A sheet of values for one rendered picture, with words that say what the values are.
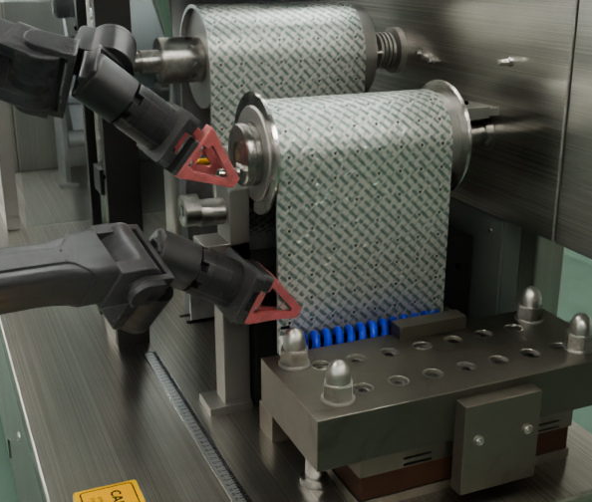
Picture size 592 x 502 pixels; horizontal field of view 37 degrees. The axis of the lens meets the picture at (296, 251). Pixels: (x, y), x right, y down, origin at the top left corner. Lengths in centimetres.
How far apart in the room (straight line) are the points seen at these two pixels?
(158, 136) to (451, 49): 48
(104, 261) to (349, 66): 55
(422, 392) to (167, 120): 41
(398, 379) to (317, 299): 15
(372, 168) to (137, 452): 45
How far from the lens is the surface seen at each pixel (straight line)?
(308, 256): 105
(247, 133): 102
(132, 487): 101
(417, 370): 101
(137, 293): 90
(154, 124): 98
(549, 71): 110
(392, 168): 107
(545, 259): 143
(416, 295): 114
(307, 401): 93
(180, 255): 96
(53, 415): 121
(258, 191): 105
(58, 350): 140
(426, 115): 110
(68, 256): 87
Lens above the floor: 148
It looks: 19 degrees down
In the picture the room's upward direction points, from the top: straight up
